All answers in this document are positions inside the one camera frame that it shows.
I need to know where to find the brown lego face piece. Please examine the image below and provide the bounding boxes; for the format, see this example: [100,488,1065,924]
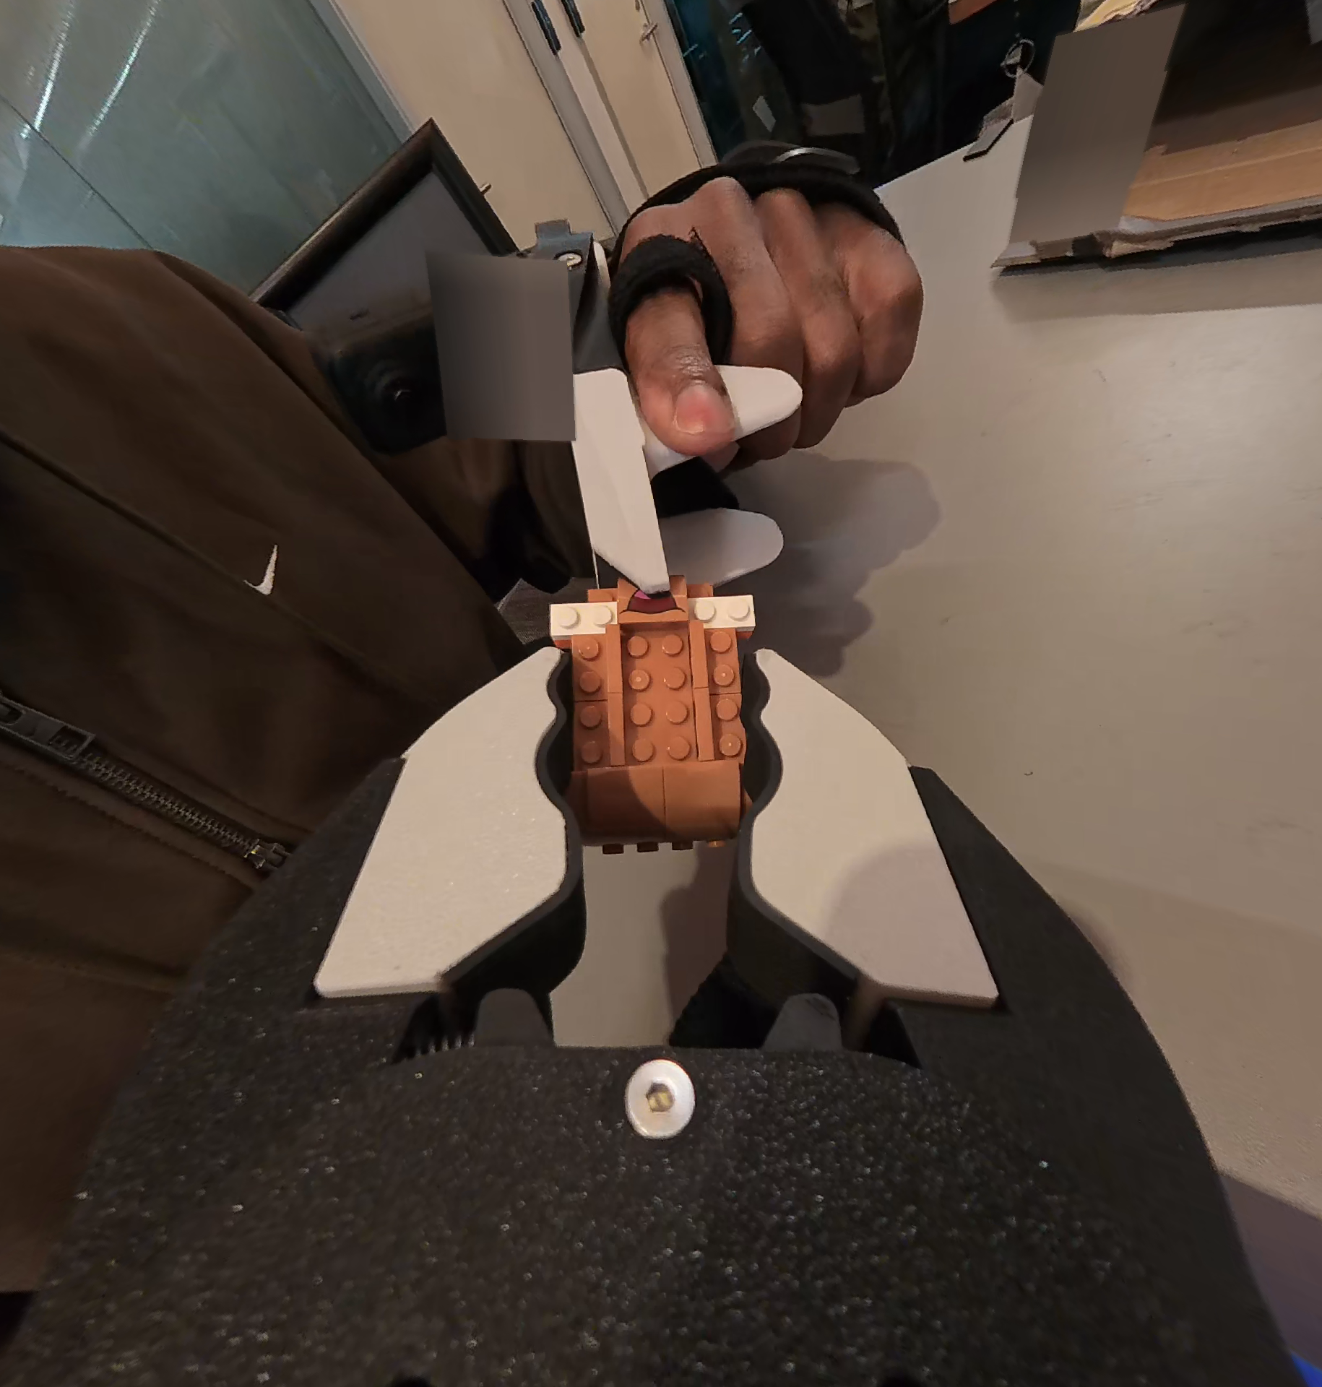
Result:
[616,572,691,625]

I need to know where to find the person's brown jacket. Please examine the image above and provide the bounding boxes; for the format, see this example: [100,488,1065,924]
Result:
[0,246,576,1289]

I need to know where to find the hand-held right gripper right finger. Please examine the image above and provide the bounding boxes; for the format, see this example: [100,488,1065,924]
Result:
[729,646,998,1010]

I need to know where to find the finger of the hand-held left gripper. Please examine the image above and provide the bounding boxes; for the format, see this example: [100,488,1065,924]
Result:
[570,367,671,592]

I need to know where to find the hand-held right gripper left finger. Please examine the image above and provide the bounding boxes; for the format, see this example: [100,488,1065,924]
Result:
[315,651,587,1001]

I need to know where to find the brown lego assembly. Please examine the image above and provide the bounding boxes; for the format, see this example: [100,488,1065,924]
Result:
[550,572,759,853]

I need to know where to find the person's left hand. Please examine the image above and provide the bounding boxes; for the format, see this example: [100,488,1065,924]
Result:
[616,150,924,478]

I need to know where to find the open cardboard box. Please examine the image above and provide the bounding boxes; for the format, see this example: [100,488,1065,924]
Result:
[991,0,1322,270]

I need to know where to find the black framed grey panel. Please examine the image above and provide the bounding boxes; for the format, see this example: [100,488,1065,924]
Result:
[251,120,514,326]

